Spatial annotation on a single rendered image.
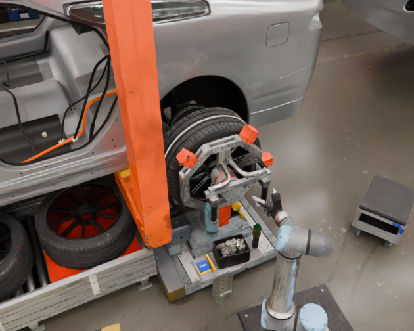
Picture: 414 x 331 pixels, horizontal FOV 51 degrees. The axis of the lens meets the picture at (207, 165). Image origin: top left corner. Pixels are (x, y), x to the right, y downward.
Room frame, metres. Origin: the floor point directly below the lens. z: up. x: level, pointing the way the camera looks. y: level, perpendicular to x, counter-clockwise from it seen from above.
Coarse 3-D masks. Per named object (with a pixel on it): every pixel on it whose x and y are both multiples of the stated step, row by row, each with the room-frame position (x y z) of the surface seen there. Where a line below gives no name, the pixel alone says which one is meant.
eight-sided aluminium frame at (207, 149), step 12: (204, 144) 1.93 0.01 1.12; (216, 144) 1.95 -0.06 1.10; (228, 144) 1.94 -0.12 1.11; (240, 144) 1.97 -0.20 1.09; (252, 144) 2.06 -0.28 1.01; (204, 156) 1.87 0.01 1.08; (192, 168) 1.84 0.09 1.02; (252, 168) 2.07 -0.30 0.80; (180, 180) 1.85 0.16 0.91; (180, 192) 1.86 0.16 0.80; (192, 204) 1.84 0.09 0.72; (204, 204) 1.92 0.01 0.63; (228, 204) 1.95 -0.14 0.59
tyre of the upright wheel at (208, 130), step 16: (192, 112) 2.18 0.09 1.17; (208, 112) 2.17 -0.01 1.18; (224, 112) 2.20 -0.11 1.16; (176, 128) 2.09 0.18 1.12; (192, 128) 2.04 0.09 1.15; (208, 128) 2.01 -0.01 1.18; (224, 128) 2.03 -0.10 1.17; (240, 128) 2.07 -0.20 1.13; (176, 144) 1.98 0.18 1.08; (192, 144) 1.93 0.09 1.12; (256, 144) 2.13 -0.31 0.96; (176, 160) 1.89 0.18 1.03; (176, 176) 1.88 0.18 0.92; (176, 192) 1.88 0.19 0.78
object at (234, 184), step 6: (264, 174) 1.83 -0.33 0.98; (270, 174) 1.85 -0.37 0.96; (240, 180) 1.78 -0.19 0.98; (246, 180) 1.78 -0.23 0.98; (252, 180) 1.80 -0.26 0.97; (228, 186) 1.74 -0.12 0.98; (234, 186) 1.75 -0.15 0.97; (240, 186) 1.76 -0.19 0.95; (204, 192) 1.69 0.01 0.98; (216, 192) 1.70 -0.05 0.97; (222, 192) 1.71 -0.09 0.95
